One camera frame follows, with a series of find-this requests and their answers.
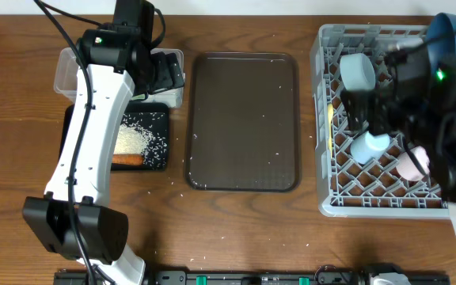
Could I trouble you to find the light blue bowl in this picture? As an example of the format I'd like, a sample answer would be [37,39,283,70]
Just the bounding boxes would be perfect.
[340,53,375,91]

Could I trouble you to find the light blue plastic cup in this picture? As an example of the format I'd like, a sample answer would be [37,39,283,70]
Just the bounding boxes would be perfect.
[350,131,390,164]

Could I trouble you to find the dark blue plate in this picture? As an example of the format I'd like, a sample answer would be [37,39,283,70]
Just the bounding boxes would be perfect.
[426,13,456,74]

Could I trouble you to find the white rice pile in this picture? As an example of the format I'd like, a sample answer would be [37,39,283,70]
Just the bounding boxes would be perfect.
[112,112,169,171]

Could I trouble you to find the orange carrot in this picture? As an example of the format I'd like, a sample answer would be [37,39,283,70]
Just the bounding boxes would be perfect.
[112,154,144,165]

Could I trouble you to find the yellow plastic spoon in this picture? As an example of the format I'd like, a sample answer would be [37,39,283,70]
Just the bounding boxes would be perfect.
[327,104,334,155]

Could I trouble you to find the grey dishwasher rack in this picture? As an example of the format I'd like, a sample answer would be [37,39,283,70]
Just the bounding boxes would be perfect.
[310,25,456,219]

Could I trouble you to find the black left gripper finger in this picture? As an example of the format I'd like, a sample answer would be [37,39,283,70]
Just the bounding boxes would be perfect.
[157,63,173,92]
[166,53,184,88]

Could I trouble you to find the dark brown serving tray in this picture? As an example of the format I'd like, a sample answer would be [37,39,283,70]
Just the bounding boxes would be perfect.
[184,52,301,193]

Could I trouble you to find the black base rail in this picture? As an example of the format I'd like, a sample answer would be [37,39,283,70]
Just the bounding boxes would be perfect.
[52,264,450,285]

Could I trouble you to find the black plastic tray bin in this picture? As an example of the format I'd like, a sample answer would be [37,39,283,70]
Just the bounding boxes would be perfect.
[58,101,170,173]

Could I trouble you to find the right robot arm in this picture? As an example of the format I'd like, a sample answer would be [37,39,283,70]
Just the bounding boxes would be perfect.
[340,50,456,235]

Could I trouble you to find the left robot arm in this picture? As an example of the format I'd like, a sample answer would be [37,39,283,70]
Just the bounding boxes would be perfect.
[22,24,155,284]

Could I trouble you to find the pink plastic cup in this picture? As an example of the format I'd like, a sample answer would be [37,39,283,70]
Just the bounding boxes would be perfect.
[396,146,430,181]

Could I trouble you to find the clear plastic waste bin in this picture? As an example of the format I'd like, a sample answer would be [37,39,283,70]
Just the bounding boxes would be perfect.
[54,47,186,108]

